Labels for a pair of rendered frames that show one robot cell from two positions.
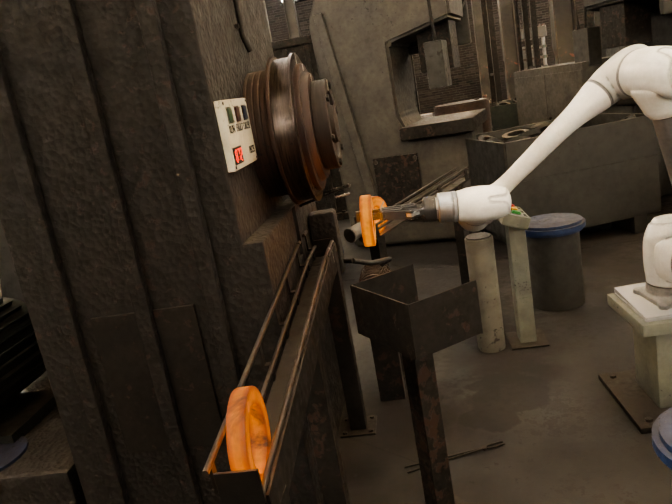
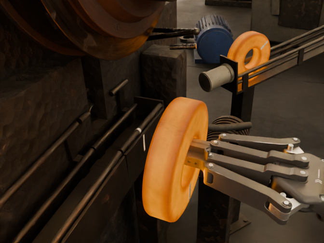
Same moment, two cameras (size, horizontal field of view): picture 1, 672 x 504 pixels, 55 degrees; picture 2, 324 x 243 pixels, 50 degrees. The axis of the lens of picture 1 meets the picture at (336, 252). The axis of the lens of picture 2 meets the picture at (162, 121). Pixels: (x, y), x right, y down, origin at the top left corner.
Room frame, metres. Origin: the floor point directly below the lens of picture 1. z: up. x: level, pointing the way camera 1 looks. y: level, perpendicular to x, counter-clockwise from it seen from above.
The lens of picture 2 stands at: (1.53, -0.18, 1.09)
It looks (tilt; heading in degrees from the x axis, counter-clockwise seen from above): 31 degrees down; 15
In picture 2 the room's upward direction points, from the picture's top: 2 degrees counter-clockwise
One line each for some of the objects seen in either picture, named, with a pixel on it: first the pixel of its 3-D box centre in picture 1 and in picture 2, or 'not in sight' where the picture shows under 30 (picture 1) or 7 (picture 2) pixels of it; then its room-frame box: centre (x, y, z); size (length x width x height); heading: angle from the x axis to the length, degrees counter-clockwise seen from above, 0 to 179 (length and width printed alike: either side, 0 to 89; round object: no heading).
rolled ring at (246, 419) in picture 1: (250, 439); not in sight; (1.02, 0.21, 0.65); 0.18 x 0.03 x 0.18; 175
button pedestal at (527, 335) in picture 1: (519, 274); not in sight; (2.67, -0.77, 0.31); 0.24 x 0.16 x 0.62; 172
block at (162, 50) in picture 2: (326, 242); (164, 92); (2.33, 0.03, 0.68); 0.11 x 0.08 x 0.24; 82
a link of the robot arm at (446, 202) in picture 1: (446, 207); not in sight; (1.84, -0.34, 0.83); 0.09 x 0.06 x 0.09; 172
